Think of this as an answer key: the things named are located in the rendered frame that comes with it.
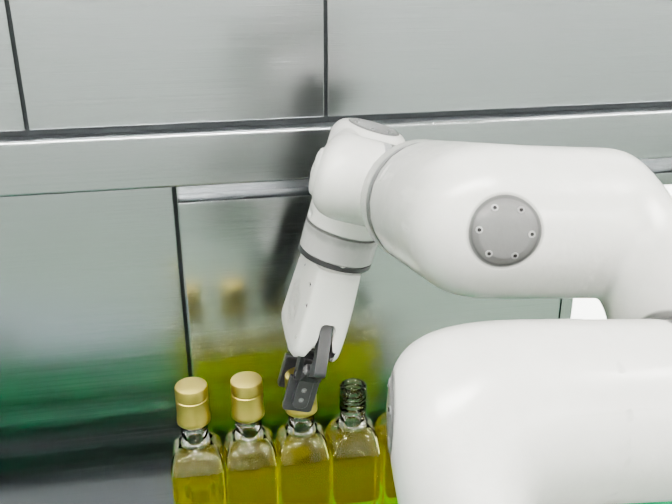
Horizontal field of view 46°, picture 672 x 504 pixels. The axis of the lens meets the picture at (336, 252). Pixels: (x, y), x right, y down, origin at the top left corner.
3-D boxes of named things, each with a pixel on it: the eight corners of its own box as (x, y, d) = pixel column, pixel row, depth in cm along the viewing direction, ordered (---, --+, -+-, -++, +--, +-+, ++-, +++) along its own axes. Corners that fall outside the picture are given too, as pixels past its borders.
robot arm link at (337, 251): (300, 201, 81) (293, 226, 82) (312, 233, 73) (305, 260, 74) (368, 215, 83) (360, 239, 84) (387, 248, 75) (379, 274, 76)
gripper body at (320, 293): (295, 218, 82) (270, 312, 86) (309, 257, 73) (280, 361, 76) (363, 231, 84) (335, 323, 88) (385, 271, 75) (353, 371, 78)
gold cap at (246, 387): (271, 415, 84) (269, 380, 82) (242, 428, 82) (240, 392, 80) (253, 400, 87) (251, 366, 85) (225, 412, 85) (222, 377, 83)
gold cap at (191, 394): (181, 433, 81) (178, 397, 79) (173, 415, 84) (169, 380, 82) (215, 424, 83) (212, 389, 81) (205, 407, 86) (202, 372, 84)
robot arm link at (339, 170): (438, 166, 64) (326, 139, 62) (400, 281, 68) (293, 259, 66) (403, 123, 78) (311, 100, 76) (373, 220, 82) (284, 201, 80)
